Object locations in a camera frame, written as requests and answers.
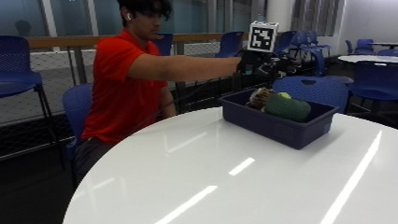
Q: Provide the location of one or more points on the white marker cube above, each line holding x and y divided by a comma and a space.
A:
262, 36

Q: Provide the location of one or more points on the striped tiger soft toy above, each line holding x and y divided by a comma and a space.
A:
258, 99

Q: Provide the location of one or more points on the green avocado soft toy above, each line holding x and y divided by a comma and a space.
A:
287, 108

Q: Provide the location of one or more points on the dark blue plastic bin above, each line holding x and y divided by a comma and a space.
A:
277, 124

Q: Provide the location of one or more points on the white round table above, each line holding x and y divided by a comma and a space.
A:
366, 58

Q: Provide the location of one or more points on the the person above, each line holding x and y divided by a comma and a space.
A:
122, 93

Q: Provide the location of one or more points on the white earbud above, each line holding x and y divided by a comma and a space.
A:
128, 16

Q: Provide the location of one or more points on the blue chair behind person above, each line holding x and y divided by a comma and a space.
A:
76, 109

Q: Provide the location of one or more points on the wooden railing with mesh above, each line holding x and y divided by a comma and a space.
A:
61, 41

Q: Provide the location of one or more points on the blue chair with black legs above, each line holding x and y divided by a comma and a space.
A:
16, 77

